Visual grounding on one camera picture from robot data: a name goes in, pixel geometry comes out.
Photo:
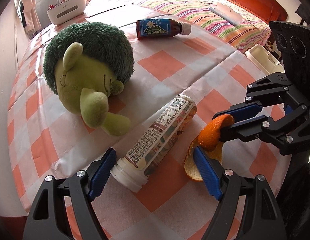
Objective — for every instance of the brown medicine bottle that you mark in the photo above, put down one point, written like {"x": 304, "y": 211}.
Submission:
{"x": 157, "y": 28}

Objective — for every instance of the grey cabinet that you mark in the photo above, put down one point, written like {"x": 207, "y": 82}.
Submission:
{"x": 48, "y": 0}

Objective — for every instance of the orange peel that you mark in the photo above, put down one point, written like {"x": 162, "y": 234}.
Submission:
{"x": 210, "y": 132}

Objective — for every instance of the cream lidded box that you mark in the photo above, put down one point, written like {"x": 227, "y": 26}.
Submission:
{"x": 262, "y": 60}

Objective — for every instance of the white storage box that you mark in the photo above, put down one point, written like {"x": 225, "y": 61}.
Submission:
{"x": 67, "y": 10}

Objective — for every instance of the striped bed sheet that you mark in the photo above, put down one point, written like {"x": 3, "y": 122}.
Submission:
{"x": 195, "y": 12}

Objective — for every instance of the white flat device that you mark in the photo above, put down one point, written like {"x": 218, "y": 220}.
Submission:
{"x": 227, "y": 13}

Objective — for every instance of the beige curtain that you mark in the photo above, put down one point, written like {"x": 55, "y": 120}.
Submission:
{"x": 28, "y": 5}

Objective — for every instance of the white printed tube bottle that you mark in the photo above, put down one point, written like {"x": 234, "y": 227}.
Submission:
{"x": 160, "y": 135}

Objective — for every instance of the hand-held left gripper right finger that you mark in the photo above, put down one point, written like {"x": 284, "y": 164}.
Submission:
{"x": 207, "y": 175}

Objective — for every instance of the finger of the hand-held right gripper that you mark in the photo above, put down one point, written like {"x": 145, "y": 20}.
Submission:
{"x": 245, "y": 131}
{"x": 245, "y": 110}

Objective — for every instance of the green broccoli plush toy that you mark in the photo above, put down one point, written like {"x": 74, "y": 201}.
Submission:
{"x": 89, "y": 55}

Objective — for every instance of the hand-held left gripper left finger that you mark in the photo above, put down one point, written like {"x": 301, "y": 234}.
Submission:
{"x": 103, "y": 172}

